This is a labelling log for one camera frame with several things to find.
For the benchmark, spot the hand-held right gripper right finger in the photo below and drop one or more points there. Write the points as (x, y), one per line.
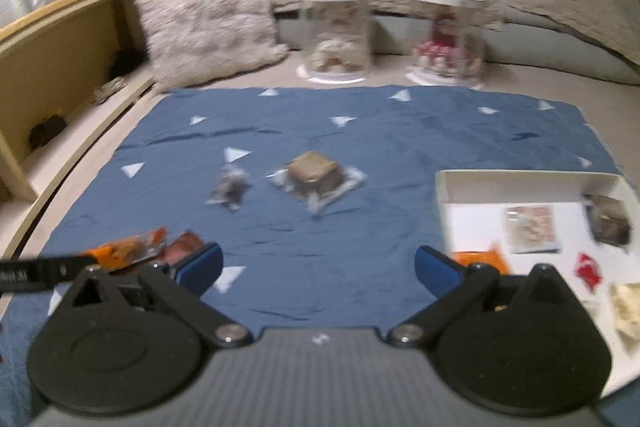
(437, 269)

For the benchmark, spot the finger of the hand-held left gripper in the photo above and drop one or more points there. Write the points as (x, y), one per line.
(35, 273)

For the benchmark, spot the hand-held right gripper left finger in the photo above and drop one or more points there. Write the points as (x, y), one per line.
(200, 264)

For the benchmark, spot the small brown snack packet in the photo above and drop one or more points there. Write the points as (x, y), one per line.
(182, 246)

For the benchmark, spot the long orange snack packet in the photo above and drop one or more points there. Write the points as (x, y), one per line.
(482, 259)

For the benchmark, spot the white cardboard box tray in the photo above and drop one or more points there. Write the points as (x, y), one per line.
(475, 217)

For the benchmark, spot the short orange snack packet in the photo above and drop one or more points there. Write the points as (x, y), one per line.
(125, 249)

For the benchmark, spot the silver candy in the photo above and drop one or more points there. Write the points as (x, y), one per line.
(230, 187)

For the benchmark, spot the beige candy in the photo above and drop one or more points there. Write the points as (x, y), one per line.
(532, 227)

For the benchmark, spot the brown cake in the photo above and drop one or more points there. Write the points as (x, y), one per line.
(607, 219)
(315, 172)

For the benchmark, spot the red candy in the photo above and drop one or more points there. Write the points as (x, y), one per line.
(587, 269)

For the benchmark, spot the pale yellow snack packet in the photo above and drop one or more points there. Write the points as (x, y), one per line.
(627, 307)

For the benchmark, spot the small black box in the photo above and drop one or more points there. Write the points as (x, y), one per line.
(47, 132)

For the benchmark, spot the blue triangle-print mat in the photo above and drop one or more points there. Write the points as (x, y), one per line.
(350, 132)

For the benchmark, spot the small beige shelf item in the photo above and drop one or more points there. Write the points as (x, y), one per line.
(109, 90)

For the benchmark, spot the curved wooden shelf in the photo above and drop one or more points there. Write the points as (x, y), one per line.
(60, 57)

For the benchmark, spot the clear case with pink doll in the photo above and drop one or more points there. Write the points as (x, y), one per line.
(447, 37)

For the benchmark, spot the grey folded duvet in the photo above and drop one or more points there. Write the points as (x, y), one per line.
(550, 52)

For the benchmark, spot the fluffy white pillow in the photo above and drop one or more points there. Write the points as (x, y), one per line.
(210, 17)

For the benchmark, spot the clear case with beige doll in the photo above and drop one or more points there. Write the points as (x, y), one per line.
(335, 32)

